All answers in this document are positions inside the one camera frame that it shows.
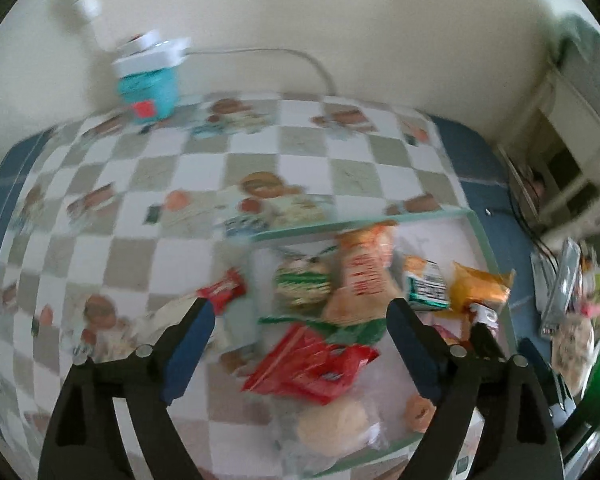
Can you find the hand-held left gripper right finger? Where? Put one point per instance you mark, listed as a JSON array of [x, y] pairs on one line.
[[412, 350]]

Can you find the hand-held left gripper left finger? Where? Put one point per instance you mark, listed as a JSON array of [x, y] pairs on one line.
[[187, 355]]

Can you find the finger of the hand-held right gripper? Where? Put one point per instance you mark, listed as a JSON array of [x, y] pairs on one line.
[[485, 342], [545, 375]]

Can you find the pink snack packet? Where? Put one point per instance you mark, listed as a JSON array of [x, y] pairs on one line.
[[447, 335]]

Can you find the small orange doughnut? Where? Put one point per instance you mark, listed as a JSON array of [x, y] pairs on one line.
[[420, 405]]

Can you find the orange snack packet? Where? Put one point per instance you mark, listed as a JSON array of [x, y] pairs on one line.
[[480, 285]]

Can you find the green wafer bar packet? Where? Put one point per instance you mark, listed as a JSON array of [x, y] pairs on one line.
[[355, 332]]

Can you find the green white biscuit packet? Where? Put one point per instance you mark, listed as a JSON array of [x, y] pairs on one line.
[[425, 285]]

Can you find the small red candy packet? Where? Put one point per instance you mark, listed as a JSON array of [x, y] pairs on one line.
[[225, 287]]

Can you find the tan bread packet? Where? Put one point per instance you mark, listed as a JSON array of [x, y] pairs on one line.
[[362, 270]]

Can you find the red snack packet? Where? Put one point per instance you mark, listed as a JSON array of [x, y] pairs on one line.
[[310, 365]]

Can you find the pale bun packet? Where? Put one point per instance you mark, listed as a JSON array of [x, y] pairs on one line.
[[330, 420]]

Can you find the teal shallow tray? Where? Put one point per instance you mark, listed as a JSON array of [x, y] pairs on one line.
[[430, 240]]

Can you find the clear rice cracker packet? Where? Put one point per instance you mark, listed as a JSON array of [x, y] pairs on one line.
[[302, 285]]

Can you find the printed plastic bag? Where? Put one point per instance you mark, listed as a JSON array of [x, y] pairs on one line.
[[572, 345]]

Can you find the white phone stand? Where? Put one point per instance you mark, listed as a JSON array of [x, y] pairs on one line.
[[540, 275]]

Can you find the smartphone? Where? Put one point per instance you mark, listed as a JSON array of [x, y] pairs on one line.
[[562, 285]]

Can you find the white cutout shelf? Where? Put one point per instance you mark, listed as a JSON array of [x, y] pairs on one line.
[[580, 125]]

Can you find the teal cloth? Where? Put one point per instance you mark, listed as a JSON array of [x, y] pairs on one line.
[[580, 35]]

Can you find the white plug adapter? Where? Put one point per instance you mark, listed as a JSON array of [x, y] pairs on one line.
[[85, 0]]

